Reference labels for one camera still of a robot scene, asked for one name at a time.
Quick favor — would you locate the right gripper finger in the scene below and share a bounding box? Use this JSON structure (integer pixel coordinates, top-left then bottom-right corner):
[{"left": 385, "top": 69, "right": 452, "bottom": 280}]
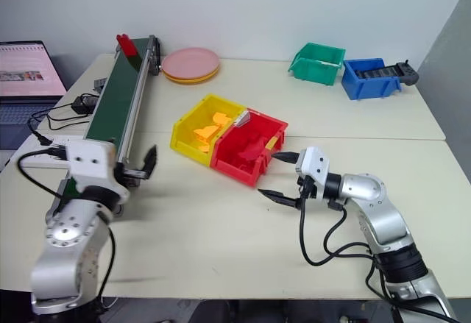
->
[
  {"left": 258, "top": 188, "right": 303, "bottom": 209},
  {"left": 272, "top": 151, "right": 301, "bottom": 166}
]

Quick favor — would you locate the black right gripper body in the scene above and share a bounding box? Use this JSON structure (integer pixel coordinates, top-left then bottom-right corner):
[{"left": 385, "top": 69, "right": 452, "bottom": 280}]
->
[{"left": 296, "top": 175, "right": 319, "bottom": 202}]

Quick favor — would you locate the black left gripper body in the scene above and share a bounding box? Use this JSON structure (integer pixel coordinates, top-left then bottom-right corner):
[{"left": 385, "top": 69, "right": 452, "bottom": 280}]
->
[{"left": 113, "top": 160, "right": 147, "bottom": 189}]

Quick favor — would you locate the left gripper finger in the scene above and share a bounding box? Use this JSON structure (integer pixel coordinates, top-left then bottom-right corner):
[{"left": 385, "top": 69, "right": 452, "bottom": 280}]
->
[
  {"left": 141, "top": 144, "right": 159, "bottom": 181},
  {"left": 46, "top": 145, "right": 70, "bottom": 160}
]

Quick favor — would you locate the green conveyor belt machine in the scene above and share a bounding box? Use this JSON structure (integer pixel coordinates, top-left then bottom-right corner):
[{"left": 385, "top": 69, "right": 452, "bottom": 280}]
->
[{"left": 54, "top": 35, "right": 163, "bottom": 210}]

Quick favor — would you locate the red wedge block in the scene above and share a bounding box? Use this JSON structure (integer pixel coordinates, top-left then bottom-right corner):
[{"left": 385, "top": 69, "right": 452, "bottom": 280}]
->
[{"left": 238, "top": 135, "right": 269, "bottom": 163}]

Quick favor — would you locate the yellow storage bin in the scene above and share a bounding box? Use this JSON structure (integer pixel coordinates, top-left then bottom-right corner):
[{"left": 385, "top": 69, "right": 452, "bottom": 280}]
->
[{"left": 169, "top": 93, "right": 247, "bottom": 166}]

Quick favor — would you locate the black power adapter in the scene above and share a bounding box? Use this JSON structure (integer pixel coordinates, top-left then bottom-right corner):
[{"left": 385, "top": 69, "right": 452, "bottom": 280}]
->
[{"left": 71, "top": 94, "right": 99, "bottom": 116}]

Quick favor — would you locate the red storage bin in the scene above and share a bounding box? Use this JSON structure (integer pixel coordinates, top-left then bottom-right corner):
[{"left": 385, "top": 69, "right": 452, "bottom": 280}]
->
[{"left": 209, "top": 108, "right": 289, "bottom": 187}]

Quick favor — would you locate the grey bin label clip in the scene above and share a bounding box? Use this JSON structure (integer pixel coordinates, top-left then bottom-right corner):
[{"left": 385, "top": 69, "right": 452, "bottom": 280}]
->
[{"left": 234, "top": 110, "right": 252, "bottom": 129}]

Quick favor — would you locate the orange wedge block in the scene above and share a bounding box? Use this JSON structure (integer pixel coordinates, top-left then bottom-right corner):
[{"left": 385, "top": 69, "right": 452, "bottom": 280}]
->
[{"left": 193, "top": 124, "right": 219, "bottom": 142}]

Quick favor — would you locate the yellow orange block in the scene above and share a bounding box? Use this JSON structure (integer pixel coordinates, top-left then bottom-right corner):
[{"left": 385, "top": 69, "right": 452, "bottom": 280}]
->
[{"left": 210, "top": 110, "right": 233, "bottom": 128}]

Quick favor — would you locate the open laptop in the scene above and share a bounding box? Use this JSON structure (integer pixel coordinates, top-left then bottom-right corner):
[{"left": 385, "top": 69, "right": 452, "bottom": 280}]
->
[{"left": 0, "top": 40, "right": 68, "bottom": 151}]

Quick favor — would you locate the green storage bin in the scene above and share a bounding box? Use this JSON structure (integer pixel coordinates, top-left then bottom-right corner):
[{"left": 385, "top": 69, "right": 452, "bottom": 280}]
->
[{"left": 288, "top": 42, "right": 346, "bottom": 87}]

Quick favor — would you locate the yellow plate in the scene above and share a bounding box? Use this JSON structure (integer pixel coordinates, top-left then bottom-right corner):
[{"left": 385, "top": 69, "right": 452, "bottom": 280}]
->
[{"left": 163, "top": 65, "right": 222, "bottom": 85}]

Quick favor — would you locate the blue storage bin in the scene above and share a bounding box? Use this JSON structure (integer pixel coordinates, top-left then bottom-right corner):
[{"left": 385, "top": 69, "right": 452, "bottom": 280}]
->
[{"left": 341, "top": 57, "right": 403, "bottom": 102}]

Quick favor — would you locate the pink plate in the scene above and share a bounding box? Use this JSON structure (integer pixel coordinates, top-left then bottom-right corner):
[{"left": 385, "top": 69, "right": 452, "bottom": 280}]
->
[{"left": 162, "top": 47, "right": 221, "bottom": 79}]

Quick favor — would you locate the black ribbed device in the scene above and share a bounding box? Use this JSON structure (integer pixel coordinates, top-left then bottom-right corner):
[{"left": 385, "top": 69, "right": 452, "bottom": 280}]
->
[{"left": 354, "top": 59, "right": 420, "bottom": 87}]

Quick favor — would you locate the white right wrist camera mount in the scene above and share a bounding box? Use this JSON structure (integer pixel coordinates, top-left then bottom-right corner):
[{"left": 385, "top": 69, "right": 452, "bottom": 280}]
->
[{"left": 294, "top": 146, "right": 331, "bottom": 192}]

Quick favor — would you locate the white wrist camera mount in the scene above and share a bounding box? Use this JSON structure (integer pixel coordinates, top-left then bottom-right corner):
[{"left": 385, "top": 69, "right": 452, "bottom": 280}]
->
[
  {"left": 68, "top": 140, "right": 117, "bottom": 192},
  {"left": 294, "top": 146, "right": 331, "bottom": 192}
]

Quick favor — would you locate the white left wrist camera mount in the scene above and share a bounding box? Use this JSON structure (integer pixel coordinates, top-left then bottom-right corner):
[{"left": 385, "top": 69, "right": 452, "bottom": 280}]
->
[{"left": 68, "top": 140, "right": 117, "bottom": 192}]

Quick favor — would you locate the black power cable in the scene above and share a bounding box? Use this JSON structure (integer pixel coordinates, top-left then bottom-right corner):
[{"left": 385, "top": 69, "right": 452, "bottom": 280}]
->
[{"left": 26, "top": 101, "right": 93, "bottom": 146}]

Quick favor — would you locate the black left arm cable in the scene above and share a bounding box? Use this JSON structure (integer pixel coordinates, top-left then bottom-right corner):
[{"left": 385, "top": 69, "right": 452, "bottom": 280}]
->
[{"left": 16, "top": 149, "right": 117, "bottom": 304}]

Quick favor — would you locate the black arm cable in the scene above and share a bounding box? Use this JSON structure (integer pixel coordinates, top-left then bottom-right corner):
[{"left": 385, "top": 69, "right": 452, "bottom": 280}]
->
[
  {"left": 299, "top": 196, "right": 400, "bottom": 302},
  {"left": 16, "top": 149, "right": 117, "bottom": 304}
]

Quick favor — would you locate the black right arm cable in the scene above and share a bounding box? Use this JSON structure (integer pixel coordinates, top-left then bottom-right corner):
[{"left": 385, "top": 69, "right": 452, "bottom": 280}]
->
[{"left": 299, "top": 196, "right": 400, "bottom": 302}]

